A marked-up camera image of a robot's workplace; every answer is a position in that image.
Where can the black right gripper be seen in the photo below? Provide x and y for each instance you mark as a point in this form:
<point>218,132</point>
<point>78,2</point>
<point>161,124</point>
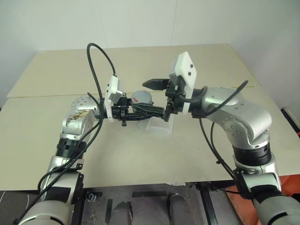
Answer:
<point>174,95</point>

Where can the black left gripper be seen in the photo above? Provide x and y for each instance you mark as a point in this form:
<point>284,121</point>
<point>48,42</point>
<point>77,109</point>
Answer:
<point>119,111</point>

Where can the clear plastic jar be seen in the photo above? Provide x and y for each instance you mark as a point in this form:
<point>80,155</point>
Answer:
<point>142,122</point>

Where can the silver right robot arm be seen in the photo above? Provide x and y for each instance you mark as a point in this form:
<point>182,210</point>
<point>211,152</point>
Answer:
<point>246,117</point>

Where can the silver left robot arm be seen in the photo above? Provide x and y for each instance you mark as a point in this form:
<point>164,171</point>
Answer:
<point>75,122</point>

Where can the grey jar lid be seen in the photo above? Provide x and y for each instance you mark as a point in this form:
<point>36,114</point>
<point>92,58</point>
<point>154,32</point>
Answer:
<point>143,96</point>

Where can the clear plastic box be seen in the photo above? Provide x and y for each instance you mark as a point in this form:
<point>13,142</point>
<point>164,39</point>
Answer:
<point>161,127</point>

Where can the long black tape strip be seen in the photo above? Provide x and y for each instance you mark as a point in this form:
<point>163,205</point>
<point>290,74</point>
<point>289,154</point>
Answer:
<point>148,193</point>

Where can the small metal clip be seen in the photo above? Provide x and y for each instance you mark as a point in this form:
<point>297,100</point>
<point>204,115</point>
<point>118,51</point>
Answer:
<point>90,197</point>

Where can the dark rounded shape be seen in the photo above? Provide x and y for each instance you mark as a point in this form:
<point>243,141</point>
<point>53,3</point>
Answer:
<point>177,208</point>
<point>123,212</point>

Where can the short black tape strip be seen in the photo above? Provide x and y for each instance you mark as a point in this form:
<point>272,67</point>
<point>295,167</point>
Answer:
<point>109,209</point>

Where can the orange panel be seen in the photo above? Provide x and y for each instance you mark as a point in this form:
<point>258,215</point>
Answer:
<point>235,206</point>

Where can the black and white rods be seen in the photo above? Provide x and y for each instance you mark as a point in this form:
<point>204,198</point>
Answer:
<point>290,117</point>

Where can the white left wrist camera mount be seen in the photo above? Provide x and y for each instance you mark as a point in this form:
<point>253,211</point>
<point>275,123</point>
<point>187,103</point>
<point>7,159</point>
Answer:
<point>112,90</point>

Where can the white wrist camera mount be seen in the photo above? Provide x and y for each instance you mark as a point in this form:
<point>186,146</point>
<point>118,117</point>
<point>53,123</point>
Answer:
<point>185,68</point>
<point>112,90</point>

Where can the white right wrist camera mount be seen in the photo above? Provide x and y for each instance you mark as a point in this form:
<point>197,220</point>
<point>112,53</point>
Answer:
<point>185,68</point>

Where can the black metal frame bar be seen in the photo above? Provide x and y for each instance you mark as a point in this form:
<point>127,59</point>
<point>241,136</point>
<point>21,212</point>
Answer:
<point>207,204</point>

